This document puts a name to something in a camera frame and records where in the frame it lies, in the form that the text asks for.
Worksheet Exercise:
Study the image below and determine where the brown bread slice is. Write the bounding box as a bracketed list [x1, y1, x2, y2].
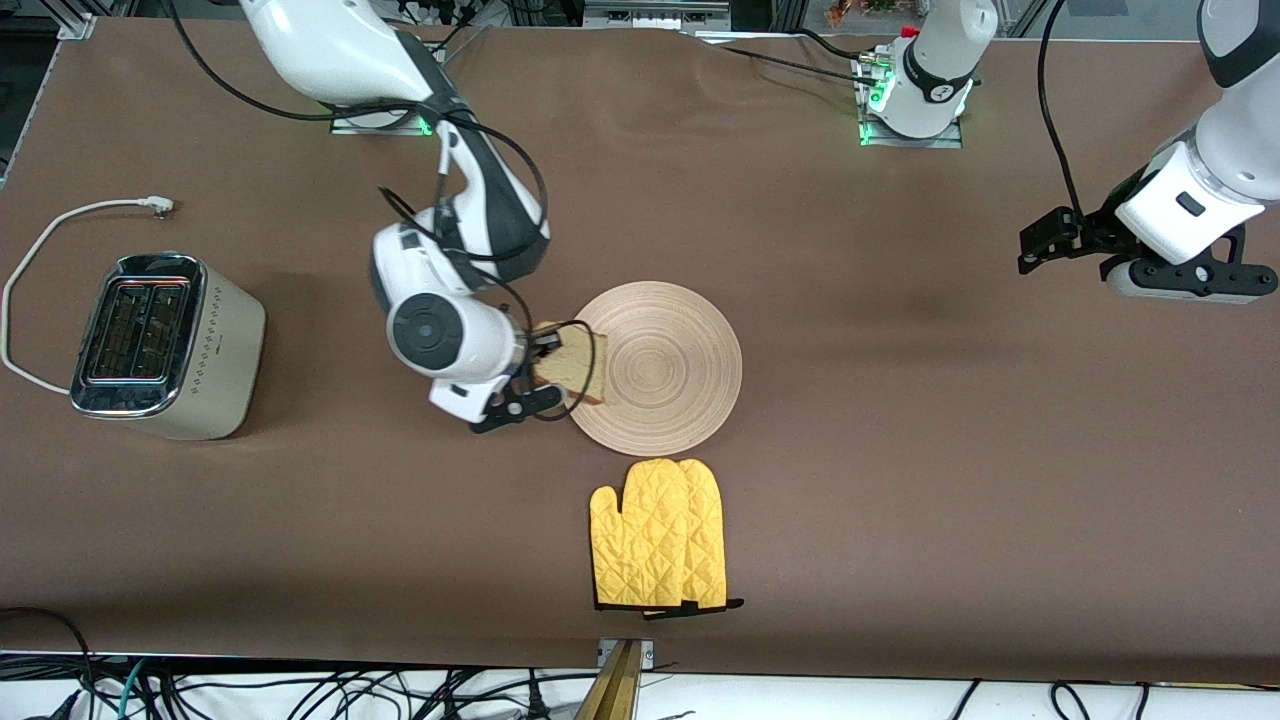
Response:
[533, 322, 608, 406]

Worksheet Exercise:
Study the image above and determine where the black cable bundle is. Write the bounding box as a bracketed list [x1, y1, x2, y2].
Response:
[150, 668, 561, 720]

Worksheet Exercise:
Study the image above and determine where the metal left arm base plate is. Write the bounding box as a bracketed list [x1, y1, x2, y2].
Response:
[858, 55, 966, 149]

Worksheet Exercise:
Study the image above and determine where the brown table cover sheet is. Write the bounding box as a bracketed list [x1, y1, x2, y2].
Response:
[0, 18, 1280, 686]

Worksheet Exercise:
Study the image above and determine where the brass metal bar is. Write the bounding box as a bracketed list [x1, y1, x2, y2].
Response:
[575, 640, 641, 720]

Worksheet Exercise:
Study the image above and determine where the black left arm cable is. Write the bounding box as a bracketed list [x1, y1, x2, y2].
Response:
[1038, 0, 1091, 221]

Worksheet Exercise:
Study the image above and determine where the yellow quilted oven mitt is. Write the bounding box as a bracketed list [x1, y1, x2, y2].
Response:
[589, 458, 701, 611]
[678, 458, 746, 621]

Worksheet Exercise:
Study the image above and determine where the grey metal box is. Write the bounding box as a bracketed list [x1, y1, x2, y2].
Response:
[583, 0, 731, 31]

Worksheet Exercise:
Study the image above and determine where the round wooden plate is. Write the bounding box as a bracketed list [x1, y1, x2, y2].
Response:
[565, 281, 744, 458]

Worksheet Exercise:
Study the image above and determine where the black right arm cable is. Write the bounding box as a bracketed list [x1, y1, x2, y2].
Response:
[165, 0, 601, 426]

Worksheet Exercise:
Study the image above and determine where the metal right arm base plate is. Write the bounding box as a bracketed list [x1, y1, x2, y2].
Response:
[330, 100, 438, 137]

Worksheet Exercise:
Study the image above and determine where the white toaster power cord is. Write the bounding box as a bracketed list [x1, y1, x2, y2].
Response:
[2, 196, 177, 397]

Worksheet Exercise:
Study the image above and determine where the beige chrome toaster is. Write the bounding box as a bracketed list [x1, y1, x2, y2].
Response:
[68, 253, 267, 441]

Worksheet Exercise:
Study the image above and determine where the teal cable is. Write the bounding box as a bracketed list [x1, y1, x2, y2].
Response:
[115, 658, 153, 720]

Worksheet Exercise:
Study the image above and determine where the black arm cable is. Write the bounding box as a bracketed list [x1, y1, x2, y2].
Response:
[165, 0, 601, 426]
[1038, 0, 1091, 221]

